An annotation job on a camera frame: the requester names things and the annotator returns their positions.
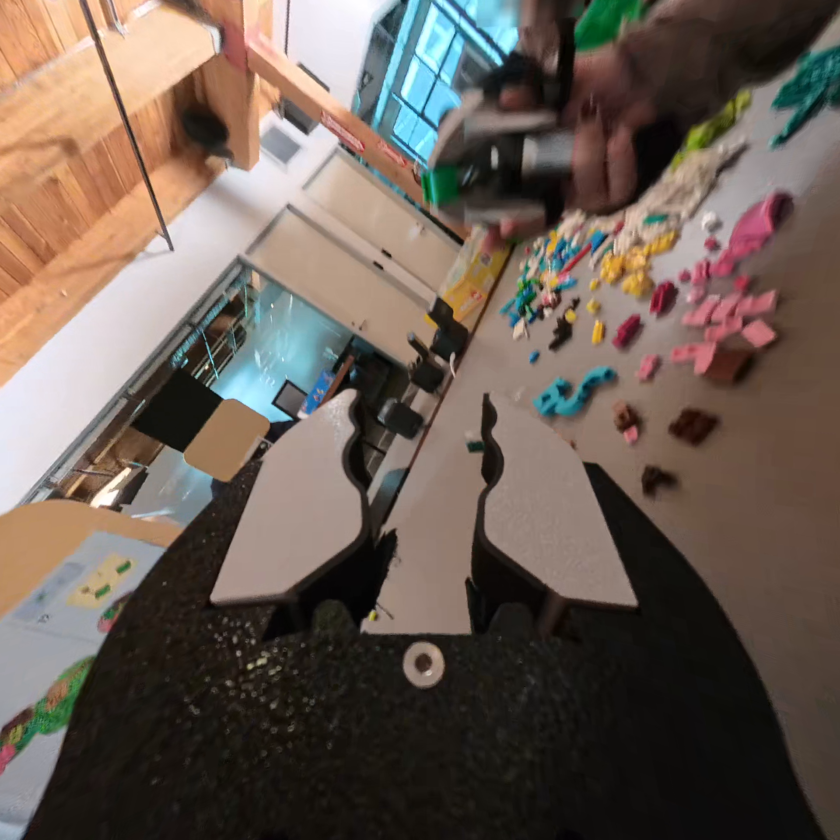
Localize lego instruction booklet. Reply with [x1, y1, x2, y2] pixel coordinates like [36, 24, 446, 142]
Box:
[0, 530, 166, 840]

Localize small wooden board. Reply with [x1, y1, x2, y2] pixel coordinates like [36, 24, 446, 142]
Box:
[182, 397, 272, 484]

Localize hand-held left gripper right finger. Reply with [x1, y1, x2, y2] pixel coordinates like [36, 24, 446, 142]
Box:
[474, 392, 639, 636]

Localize black lego pieces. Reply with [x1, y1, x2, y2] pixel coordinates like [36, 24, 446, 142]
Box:
[546, 297, 583, 350]

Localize person's right hand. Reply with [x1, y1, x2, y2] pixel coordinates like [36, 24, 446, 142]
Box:
[571, 36, 726, 217]

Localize small green lego plate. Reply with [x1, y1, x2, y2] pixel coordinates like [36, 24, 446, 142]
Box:
[422, 164, 462, 206]

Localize black desk device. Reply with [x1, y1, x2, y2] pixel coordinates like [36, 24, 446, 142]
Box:
[376, 395, 425, 441]
[406, 330, 448, 395]
[428, 297, 471, 360]

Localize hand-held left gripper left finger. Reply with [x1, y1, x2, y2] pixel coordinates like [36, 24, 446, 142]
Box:
[209, 388, 374, 606]

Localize person's right forearm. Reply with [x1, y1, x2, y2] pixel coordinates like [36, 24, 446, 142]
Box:
[682, 0, 840, 126]

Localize black ceiling dome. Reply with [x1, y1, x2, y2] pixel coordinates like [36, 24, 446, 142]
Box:
[179, 107, 235, 160]

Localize pile of lime lego pieces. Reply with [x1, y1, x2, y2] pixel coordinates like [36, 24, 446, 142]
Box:
[671, 88, 753, 168]

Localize reddish brown lego brick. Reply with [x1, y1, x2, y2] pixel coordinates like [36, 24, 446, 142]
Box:
[694, 346, 753, 386]

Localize pile of pink lego pieces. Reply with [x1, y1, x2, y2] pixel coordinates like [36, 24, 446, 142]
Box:
[638, 255, 783, 383]

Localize blue printed box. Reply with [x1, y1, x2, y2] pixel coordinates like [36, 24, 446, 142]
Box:
[298, 369, 339, 419]

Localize light blue curved lego piece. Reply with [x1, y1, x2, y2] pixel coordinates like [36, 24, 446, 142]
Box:
[532, 365, 619, 419]

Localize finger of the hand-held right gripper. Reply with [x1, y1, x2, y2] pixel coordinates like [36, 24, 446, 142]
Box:
[436, 190, 559, 228]
[428, 91, 560, 165]

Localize large pink lego piece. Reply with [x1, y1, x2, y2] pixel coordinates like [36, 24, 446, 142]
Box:
[712, 190, 796, 277]

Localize pile of yellow lego pieces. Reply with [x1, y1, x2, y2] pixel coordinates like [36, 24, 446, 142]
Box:
[587, 230, 680, 299]

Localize black panel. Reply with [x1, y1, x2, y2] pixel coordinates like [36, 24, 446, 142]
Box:
[130, 369, 225, 455]

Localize pile of white lego pieces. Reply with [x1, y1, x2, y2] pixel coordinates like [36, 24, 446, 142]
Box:
[558, 136, 749, 240]

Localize green plastic bin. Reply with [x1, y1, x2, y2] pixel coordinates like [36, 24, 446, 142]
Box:
[576, 0, 647, 52]

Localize white air vent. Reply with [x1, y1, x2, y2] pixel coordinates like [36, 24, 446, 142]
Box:
[258, 123, 306, 166]

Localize dark brown lego plate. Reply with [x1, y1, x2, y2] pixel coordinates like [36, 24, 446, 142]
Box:
[668, 407, 721, 448]

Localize computer monitor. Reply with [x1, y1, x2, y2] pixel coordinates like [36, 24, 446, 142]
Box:
[271, 379, 309, 422]

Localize pile of mixed-colour lego pieces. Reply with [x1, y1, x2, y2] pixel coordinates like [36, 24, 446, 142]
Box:
[499, 217, 621, 342]

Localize pile of teal lego pieces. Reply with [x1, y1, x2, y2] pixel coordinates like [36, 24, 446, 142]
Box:
[769, 49, 840, 147]

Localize yellow cardboard box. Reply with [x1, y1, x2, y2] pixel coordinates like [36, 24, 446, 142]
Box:
[438, 241, 514, 324]

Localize brown and pink lego piece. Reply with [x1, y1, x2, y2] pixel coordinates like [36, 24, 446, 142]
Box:
[612, 399, 643, 446]

